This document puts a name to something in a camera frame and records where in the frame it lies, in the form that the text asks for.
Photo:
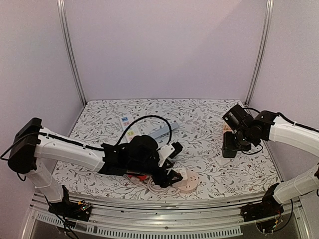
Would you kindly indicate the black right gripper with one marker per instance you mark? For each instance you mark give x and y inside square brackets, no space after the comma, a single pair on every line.
[229,146]

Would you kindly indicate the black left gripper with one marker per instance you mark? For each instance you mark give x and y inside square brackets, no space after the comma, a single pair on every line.
[159,181]

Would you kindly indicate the white cube adapter red print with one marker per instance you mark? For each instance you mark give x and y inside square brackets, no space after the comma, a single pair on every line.
[181,171]

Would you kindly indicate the round pink socket base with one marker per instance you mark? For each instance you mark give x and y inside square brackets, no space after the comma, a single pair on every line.
[189,182]

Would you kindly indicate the red cube socket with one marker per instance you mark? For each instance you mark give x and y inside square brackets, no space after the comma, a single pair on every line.
[138,178]

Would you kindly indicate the white multicolour power strip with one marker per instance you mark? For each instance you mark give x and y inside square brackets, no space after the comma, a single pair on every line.
[132,131]

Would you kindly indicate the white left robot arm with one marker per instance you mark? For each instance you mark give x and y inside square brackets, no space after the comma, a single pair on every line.
[35,142]

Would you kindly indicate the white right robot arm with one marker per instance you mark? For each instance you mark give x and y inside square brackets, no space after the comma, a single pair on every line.
[296,146]

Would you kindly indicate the light blue power strip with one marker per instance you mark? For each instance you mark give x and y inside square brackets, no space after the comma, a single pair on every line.
[163,130]

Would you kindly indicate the floral patterned table mat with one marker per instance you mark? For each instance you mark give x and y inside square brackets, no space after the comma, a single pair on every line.
[200,132]

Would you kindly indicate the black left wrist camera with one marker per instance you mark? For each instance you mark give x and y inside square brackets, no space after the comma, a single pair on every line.
[167,151]

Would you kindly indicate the aluminium front rail frame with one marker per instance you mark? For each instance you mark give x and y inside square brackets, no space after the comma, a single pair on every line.
[219,218]

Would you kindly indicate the aluminium right corner post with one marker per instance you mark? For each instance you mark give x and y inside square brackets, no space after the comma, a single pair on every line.
[261,51]

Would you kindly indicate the aluminium corner post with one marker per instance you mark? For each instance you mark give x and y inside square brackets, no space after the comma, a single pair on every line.
[69,51]
[261,51]

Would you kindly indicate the aluminium left corner post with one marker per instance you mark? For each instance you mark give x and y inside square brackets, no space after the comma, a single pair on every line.
[69,51]

